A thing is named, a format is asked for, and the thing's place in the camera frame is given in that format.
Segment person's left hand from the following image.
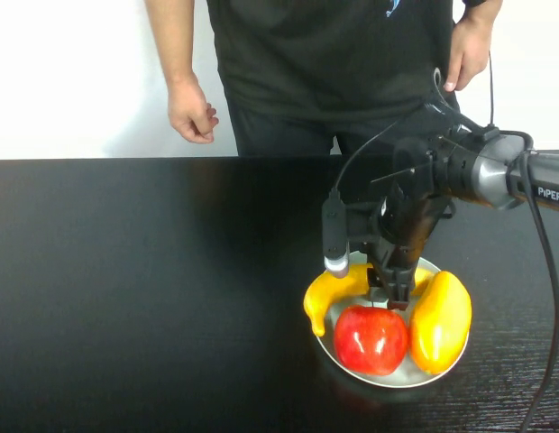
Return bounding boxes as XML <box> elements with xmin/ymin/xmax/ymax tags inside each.
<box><xmin>444</xmin><ymin>18</ymin><xmax>493</xmax><ymax>93</ymax></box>

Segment person's right forearm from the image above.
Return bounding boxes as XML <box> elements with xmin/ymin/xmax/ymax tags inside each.
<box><xmin>143</xmin><ymin>0</ymin><xmax>202</xmax><ymax>90</ymax></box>

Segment red apple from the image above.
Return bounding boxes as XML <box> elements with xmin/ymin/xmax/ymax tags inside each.
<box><xmin>333</xmin><ymin>304</ymin><xmax>409</xmax><ymax>376</ymax></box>

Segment black trousers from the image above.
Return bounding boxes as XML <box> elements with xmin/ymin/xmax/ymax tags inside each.
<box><xmin>225</xmin><ymin>97</ymin><xmax>461</xmax><ymax>157</ymax></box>

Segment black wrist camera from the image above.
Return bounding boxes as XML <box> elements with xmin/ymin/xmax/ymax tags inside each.
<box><xmin>322</xmin><ymin>189</ymin><xmax>352</xmax><ymax>279</ymax></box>

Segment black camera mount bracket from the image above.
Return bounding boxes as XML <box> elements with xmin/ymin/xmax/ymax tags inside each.
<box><xmin>345</xmin><ymin>201</ymin><xmax>384</xmax><ymax>248</ymax></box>

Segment orange yellow mango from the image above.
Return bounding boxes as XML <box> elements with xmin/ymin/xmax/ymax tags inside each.
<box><xmin>408</xmin><ymin>270</ymin><xmax>473</xmax><ymax>375</ymax></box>

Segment thin black camera cable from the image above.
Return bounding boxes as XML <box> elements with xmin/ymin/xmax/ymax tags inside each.
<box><xmin>333</xmin><ymin>106</ymin><xmax>425</xmax><ymax>196</ymax></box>

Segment black t-shirt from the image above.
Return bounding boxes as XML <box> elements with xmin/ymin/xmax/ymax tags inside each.
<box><xmin>206</xmin><ymin>0</ymin><xmax>461</xmax><ymax>124</ymax></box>

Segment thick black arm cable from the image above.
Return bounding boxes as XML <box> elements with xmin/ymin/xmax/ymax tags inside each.
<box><xmin>504</xmin><ymin>129</ymin><xmax>559</xmax><ymax>433</ymax></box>

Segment person's right hand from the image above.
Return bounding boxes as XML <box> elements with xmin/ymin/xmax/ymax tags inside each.
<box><xmin>166</xmin><ymin>76</ymin><xmax>220</xmax><ymax>145</ymax></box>

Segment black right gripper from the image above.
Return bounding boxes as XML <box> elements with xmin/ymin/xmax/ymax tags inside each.
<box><xmin>365</xmin><ymin>180</ymin><xmax>444</xmax><ymax>311</ymax></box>

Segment person's left forearm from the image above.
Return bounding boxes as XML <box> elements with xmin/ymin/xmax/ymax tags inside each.
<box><xmin>462</xmin><ymin>0</ymin><xmax>504</xmax><ymax>27</ymax></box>

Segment yellow banana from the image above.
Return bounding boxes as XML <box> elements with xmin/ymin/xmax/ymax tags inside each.
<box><xmin>303</xmin><ymin>263</ymin><xmax>436</xmax><ymax>338</ymax></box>

